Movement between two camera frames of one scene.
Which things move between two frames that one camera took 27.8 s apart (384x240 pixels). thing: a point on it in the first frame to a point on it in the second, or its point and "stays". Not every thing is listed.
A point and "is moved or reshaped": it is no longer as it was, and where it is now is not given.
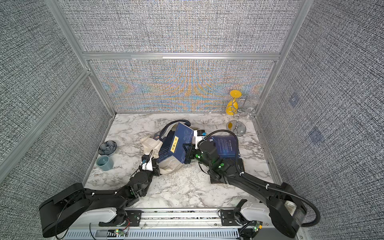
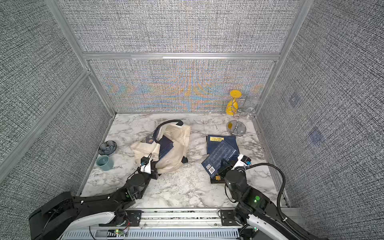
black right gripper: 191,152 to 224,170
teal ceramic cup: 104,162 stays
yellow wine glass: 232,106 stays
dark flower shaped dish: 108,148 stays
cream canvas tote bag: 152,144 is moved or reshaped
